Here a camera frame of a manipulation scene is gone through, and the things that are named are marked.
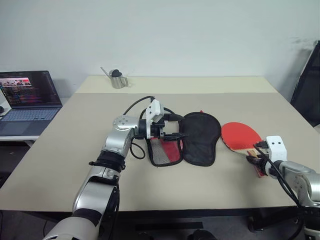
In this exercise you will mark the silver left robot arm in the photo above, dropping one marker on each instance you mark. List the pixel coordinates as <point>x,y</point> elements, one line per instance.
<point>117,140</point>

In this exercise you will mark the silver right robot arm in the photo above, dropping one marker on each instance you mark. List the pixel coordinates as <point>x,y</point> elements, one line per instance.
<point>300,177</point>

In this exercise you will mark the white side desk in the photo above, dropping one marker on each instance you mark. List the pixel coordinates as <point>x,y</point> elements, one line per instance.
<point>17,141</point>

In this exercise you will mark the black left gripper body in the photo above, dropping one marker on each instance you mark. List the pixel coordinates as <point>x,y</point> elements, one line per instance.
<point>158,130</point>

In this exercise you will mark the open grey laptop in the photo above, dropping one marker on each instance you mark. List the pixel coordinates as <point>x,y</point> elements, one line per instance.
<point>27,100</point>

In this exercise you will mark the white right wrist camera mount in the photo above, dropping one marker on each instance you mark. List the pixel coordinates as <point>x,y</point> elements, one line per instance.
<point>277,148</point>

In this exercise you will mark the black caster wheel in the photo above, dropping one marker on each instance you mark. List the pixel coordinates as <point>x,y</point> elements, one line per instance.
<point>255,223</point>

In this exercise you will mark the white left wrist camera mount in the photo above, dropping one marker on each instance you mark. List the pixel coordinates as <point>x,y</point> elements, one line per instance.
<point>155,107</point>

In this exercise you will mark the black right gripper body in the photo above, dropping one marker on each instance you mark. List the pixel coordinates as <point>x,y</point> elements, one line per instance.
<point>264,149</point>

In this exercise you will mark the dark rounded shape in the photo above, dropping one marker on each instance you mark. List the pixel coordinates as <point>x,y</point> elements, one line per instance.
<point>202,235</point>

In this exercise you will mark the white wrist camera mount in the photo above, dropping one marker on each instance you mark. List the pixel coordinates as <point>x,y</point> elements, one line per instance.
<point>155,107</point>
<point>277,148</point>

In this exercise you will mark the small metal watering can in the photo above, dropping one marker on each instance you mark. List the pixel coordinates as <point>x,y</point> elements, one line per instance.
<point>118,80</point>

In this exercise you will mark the black table frame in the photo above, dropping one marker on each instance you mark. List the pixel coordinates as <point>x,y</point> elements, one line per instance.
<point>200,212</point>

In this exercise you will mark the red table tennis paddle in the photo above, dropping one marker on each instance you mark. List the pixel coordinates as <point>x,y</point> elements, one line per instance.
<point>240,135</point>

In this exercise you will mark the black paddle case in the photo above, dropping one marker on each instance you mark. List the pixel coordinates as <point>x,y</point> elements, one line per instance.
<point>200,140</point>

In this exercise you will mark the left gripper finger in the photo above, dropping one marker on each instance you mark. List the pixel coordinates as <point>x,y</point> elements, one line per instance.
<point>173,117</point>
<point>175,136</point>

